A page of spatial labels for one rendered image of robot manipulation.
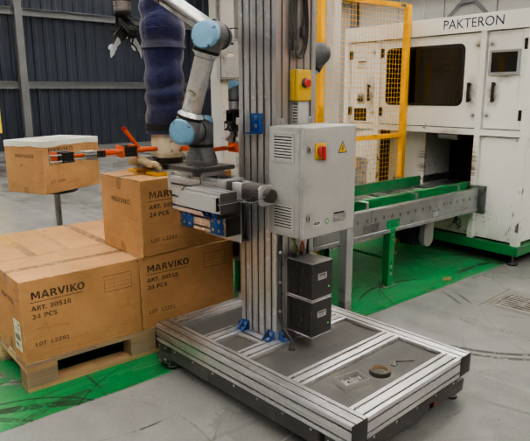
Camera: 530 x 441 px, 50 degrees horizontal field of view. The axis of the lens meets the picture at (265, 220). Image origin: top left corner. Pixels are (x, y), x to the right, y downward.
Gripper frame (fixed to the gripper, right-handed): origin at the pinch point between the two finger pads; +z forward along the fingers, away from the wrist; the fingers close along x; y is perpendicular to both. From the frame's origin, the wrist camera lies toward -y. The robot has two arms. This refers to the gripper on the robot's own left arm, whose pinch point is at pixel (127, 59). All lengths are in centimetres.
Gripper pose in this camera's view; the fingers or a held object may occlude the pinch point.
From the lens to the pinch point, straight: 271.7
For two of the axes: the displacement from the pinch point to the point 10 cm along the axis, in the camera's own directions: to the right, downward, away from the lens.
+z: 0.1, 9.8, 2.2
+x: -7.3, 1.5, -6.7
